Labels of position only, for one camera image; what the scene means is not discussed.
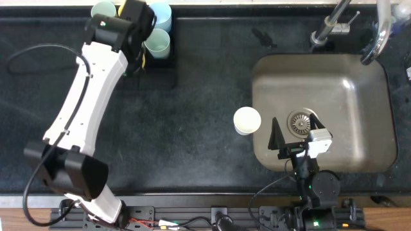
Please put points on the black tray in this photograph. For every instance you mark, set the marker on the black tray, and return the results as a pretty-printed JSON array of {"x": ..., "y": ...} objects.
[{"x": 160, "y": 77}]

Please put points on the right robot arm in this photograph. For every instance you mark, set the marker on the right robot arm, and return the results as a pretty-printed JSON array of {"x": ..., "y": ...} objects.
[{"x": 326, "y": 186}]

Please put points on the yellow cup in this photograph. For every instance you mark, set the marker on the yellow cup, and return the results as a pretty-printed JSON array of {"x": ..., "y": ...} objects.
[
  {"x": 143, "y": 61},
  {"x": 121, "y": 9}
]

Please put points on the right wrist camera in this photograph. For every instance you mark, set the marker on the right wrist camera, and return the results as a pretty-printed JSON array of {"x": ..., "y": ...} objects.
[{"x": 316, "y": 142}]

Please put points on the steel tap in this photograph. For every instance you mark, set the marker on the steel tap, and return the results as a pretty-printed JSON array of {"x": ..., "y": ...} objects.
[{"x": 324, "y": 27}]

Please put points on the white cup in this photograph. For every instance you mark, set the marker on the white cup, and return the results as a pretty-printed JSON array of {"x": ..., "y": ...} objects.
[{"x": 247, "y": 120}]

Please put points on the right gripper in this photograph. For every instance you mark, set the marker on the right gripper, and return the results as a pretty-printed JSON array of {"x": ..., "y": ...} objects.
[{"x": 289, "y": 150}]

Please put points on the mounting rail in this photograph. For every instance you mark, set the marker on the mounting rail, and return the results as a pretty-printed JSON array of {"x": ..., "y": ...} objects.
[{"x": 186, "y": 213}]

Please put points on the blue soap bottle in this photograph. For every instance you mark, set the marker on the blue soap bottle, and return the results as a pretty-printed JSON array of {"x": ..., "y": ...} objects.
[{"x": 401, "y": 14}]

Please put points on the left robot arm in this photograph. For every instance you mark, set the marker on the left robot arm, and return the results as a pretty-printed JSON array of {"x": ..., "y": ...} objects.
[{"x": 86, "y": 106}]

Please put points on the blue cup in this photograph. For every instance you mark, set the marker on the blue cup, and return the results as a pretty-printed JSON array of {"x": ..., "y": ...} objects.
[{"x": 163, "y": 16}]

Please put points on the steel sink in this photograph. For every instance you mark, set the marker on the steel sink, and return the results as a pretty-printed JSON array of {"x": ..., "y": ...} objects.
[{"x": 346, "y": 96}]

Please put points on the green cup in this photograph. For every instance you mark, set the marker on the green cup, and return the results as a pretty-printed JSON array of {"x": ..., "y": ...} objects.
[
  {"x": 157, "y": 43},
  {"x": 103, "y": 8}
]

